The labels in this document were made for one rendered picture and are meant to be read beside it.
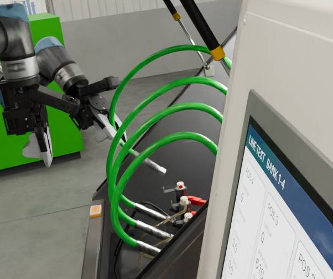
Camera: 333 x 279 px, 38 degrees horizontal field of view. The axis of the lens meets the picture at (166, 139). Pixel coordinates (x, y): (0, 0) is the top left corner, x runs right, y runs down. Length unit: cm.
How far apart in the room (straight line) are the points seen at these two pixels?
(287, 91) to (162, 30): 725
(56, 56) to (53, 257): 200
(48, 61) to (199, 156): 52
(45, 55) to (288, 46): 94
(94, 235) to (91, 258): 11
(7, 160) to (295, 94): 417
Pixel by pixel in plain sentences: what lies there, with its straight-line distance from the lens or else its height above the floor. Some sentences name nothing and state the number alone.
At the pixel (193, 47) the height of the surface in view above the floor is 142.
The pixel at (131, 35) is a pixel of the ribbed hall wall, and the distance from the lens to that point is 765.
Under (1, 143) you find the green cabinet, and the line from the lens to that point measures 451.
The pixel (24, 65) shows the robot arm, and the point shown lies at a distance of 107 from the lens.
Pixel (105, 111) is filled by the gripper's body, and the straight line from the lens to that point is 130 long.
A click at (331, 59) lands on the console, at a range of 41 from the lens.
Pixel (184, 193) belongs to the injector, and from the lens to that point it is 117.
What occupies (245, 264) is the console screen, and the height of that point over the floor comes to 127.
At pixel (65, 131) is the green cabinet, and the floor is 30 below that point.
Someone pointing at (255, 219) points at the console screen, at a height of 133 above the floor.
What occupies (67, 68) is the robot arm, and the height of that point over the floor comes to 137.
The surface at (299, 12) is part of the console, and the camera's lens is 51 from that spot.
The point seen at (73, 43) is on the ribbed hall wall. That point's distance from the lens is 758.
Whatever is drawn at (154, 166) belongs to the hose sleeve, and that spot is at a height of 112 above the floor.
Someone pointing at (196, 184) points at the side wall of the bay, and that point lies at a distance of 153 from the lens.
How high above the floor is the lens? 160
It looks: 19 degrees down
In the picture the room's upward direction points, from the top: 7 degrees counter-clockwise
